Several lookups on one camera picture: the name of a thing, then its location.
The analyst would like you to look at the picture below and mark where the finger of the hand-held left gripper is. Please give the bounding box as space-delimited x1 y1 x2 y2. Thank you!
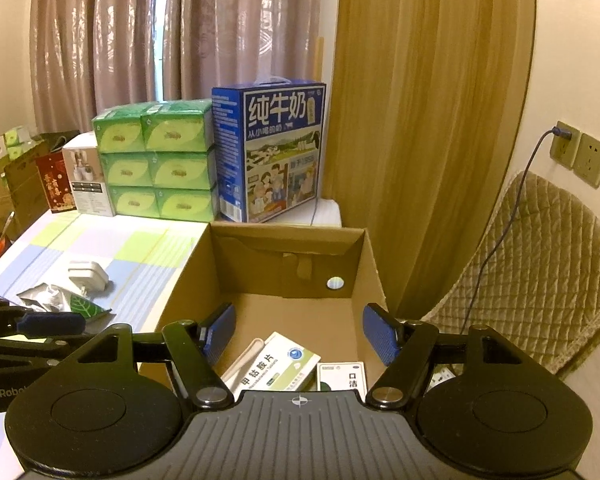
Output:
0 335 93 367
0 297 87 337

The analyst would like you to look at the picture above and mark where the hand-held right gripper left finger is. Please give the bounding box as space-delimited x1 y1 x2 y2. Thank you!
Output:
72 302 238 409

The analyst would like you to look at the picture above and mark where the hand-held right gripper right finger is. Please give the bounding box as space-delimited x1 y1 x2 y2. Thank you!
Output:
362 302 523 411

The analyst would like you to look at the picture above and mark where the white slim stick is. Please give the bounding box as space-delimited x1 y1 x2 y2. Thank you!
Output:
220 338 266 386

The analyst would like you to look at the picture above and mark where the green and white medicine box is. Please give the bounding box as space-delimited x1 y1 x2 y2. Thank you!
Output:
316 361 368 394

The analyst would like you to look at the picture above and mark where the large cardboard box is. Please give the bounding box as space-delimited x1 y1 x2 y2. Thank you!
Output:
139 221 390 403

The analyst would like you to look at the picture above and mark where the white medicine box blue logo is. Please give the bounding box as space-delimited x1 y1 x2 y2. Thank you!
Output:
228 331 322 395

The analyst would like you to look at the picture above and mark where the checked cloth desktop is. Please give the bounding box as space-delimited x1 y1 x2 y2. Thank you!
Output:
0 211 212 480

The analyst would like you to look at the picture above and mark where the silver foil bag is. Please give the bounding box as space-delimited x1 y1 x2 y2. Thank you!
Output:
16 282 68 314

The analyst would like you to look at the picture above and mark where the green leaf print packet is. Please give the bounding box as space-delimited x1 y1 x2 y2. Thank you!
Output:
66 294 112 322

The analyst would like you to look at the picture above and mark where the white plug adapter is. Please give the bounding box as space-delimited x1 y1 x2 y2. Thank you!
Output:
67 259 111 296

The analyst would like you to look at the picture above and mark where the red gift packet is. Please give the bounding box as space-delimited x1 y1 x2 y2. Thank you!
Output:
36 154 76 214

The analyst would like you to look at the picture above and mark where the small brown cardboard box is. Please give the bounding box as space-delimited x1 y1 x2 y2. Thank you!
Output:
2 141 51 235

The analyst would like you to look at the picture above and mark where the white appliance product box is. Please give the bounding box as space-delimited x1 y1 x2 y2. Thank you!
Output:
61 136 116 217

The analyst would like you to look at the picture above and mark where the stack of green tissue packs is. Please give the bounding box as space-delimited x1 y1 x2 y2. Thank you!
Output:
91 99 220 222

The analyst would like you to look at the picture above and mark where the beige quilted chair cover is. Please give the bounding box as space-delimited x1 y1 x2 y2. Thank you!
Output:
420 170 600 376

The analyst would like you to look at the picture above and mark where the blue milk carton box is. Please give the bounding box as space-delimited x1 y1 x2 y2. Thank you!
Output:
211 77 327 224

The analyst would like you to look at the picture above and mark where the small green tissue pack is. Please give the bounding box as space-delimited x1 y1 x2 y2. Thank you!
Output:
3 127 35 160

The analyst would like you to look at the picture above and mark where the beige patterned curtain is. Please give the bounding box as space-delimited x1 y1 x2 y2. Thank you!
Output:
30 0 341 136

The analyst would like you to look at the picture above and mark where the beige wall socket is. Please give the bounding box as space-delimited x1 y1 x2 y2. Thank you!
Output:
575 132 600 188
550 121 583 170

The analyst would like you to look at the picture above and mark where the purple charging cable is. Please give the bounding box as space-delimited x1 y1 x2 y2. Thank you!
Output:
462 127 573 322

